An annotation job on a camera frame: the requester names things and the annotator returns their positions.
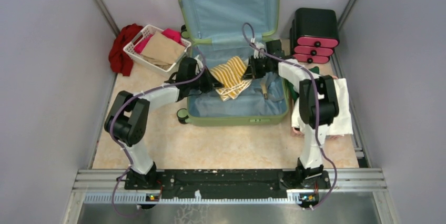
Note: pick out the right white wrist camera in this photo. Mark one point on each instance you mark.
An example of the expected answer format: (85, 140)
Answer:
(260, 50)

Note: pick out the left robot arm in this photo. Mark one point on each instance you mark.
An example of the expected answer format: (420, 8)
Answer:
(126, 122)

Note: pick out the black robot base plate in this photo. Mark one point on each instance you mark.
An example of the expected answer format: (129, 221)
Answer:
(225, 184)

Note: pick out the black pink drawer cabinet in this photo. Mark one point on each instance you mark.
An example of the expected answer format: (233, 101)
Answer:
(313, 35)

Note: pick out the wooden stick bundle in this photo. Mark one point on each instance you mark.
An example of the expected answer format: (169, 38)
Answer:
(264, 91)

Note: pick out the white plastic basket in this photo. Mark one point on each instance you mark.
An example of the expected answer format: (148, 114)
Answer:
(137, 58)

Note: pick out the pink folded cloth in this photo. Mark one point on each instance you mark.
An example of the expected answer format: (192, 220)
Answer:
(168, 40)

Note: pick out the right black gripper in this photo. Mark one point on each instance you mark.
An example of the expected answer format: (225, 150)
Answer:
(249, 73)

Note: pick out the tan folded cloth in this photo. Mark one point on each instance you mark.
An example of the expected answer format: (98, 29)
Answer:
(161, 59)

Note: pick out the red cloth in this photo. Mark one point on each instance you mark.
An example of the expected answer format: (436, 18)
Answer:
(119, 61)

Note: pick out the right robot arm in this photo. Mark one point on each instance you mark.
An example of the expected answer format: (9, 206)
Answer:
(317, 108)

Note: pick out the yellow white striped garment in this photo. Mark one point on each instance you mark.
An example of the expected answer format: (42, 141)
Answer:
(230, 75)

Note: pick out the green hard-shell suitcase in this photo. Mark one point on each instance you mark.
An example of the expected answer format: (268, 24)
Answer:
(216, 30)

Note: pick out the aluminium frame rail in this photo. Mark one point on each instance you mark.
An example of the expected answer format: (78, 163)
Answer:
(107, 185)

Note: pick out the pink plastic basket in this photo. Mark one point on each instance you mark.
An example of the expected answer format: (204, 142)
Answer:
(295, 132)

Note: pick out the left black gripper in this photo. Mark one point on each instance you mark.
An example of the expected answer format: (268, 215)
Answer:
(211, 82)

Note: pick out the dark green garment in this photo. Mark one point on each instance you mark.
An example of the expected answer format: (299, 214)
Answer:
(294, 94)

